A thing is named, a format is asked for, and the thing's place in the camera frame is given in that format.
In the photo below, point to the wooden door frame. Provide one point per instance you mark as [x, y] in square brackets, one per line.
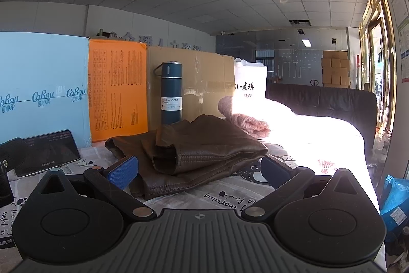
[385, 20]

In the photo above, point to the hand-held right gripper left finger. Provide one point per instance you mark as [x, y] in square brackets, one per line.
[123, 170]

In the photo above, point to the light blue printed box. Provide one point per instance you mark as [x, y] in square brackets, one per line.
[48, 68]

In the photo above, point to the printed grey bed sheet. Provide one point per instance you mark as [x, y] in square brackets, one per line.
[217, 193]

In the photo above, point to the brown leather garment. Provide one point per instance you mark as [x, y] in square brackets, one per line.
[198, 158]

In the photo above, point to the blue plastic bag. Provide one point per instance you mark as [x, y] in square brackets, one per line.
[396, 196]

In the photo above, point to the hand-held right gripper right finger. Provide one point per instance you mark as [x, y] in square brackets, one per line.
[271, 171]

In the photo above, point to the rectangular ceiling light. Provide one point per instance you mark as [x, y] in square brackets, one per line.
[306, 42]

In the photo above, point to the cream knit sweater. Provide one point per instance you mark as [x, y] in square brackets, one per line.
[319, 132]

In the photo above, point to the orange printed box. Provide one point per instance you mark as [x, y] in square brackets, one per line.
[118, 84]

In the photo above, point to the black tablet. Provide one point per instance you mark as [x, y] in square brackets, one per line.
[48, 151]

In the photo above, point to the dark blue vacuum bottle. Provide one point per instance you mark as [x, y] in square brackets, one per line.
[171, 84]

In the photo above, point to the large brown cardboard box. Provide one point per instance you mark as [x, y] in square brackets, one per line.
[204, 78]

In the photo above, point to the stack of cardboard boxes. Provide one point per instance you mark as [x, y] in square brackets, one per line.
[335, 68]

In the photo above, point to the pink knitted cloth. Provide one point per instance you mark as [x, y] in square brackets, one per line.
[242, 121]

